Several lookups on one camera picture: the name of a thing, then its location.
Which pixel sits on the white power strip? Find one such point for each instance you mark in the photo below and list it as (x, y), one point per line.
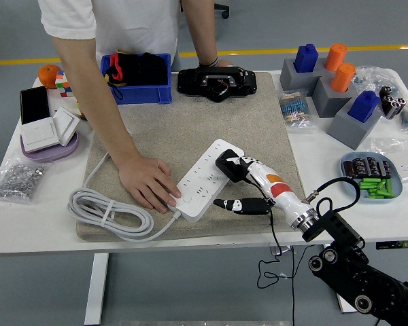
(199, 183)

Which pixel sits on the person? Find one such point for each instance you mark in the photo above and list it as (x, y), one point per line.
(132, 23)

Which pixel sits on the grey block holder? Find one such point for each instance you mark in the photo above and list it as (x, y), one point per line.
(326, 102)
(347, 129)
(289, 76)

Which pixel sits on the black white wristband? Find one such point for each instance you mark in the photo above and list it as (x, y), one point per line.
(211, 62)

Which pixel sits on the orange cylinder peg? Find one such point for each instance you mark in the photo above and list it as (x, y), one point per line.
(342, 78)
(336, 56)

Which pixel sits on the bundle of large black capacitors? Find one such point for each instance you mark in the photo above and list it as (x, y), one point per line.
(392, 102)

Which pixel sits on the small white wall switch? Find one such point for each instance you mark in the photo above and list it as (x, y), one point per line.
(66, 124)

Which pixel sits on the purple tray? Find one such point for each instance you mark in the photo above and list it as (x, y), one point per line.
(54, 154)

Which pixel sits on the orange fruit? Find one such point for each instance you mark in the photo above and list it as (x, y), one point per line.
(47, 76)

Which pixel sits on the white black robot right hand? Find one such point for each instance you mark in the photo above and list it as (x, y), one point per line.
(282, 197)

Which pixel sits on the row of black capacitors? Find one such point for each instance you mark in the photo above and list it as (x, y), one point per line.
(370, 166)

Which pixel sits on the person's left hand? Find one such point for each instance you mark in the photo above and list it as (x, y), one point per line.
(225, 64)

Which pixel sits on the light blue tray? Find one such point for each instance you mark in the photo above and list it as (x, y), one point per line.
(396, 190)

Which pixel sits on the bag of metal nuts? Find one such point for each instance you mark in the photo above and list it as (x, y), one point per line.
(17, 178)

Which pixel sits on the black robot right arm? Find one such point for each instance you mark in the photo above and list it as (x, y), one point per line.
(340, 227)

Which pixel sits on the blue plastic bin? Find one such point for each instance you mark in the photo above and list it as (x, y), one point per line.
(146, 95)

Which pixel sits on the black electronic device housing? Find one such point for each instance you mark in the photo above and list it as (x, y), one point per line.
(190, 81)

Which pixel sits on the person's right hand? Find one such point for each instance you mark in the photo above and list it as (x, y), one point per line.
(146, 180)

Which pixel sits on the clear plastic bag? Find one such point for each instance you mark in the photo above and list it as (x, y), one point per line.
(374, 76)

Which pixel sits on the blue square peg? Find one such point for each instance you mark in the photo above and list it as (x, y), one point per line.
(306, 59)
(362, 108)

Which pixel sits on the white table leg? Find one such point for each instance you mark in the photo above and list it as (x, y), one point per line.
(97, 288)
(345, 304)

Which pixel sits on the large white wall switch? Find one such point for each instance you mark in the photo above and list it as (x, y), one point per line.
(39, 134)

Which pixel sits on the black plug adapter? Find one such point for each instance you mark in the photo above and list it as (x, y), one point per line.
(228, 166)

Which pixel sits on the dark table control panel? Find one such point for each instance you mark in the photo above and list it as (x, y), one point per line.
(398, 245)

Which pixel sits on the black smartphone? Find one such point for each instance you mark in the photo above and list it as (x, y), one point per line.
(34, 105)

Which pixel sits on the silver bracket under table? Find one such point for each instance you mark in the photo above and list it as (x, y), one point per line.
(279, 250)

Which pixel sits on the grey-brown mat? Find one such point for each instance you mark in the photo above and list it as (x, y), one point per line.
(190, 119)

